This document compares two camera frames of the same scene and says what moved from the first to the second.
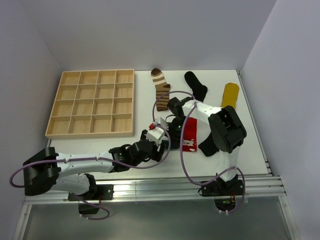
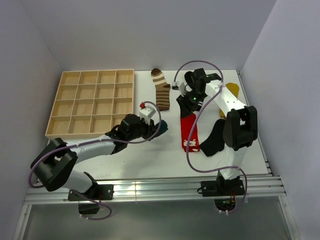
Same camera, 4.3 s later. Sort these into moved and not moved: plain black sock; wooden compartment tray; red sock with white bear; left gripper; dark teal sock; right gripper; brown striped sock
Moved: left gripper; dark teal sock; right gripper
Not moved: red sock with white bear; wooden compartment tray; plain black sock; brown striped sock
